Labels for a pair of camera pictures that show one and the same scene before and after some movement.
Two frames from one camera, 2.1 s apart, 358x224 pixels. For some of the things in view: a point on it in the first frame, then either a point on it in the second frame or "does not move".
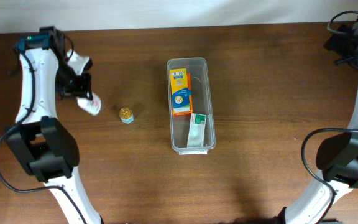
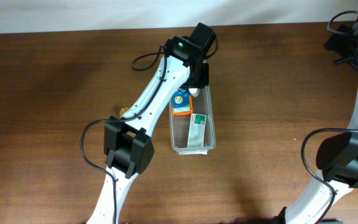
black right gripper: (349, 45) does not move
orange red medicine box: (190, 111) does not move
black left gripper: (85, 87) -> (203, 78)
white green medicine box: (196, 130) does not move
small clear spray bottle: (92, 104) -> (194, 91)
